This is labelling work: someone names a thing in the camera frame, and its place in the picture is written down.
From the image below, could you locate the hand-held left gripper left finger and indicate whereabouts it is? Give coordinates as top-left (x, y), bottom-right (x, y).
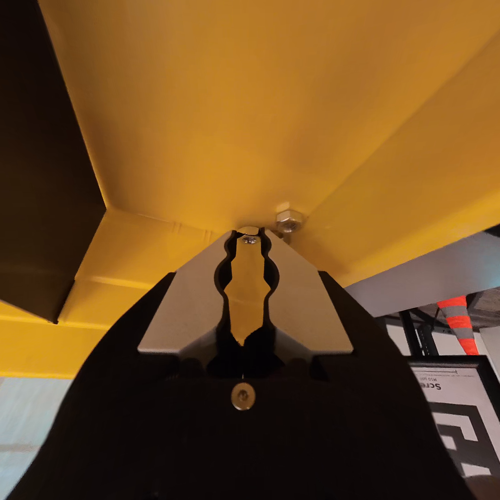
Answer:
top-left (137, 230), bottom-right (238, 365)

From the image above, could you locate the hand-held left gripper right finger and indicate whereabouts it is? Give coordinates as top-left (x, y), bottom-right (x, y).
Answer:
top-left (259, 228), bottom-right (355, 363)

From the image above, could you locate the yellow plastic bin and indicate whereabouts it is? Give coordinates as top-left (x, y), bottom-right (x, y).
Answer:
top-left (0, 0), bottom-right (500, 379)

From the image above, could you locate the steel hex nut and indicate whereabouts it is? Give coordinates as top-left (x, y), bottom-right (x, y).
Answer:
top-left (275, 202), bottom-right (303, 235)

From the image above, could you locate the orange striped traffic cone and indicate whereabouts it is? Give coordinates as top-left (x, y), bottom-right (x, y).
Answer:
top-left (437, 296), bottom-right (480, 355)

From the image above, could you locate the black framed sign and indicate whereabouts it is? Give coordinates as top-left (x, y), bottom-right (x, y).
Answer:
top-left (408, 355), bottom-right (500, 478)

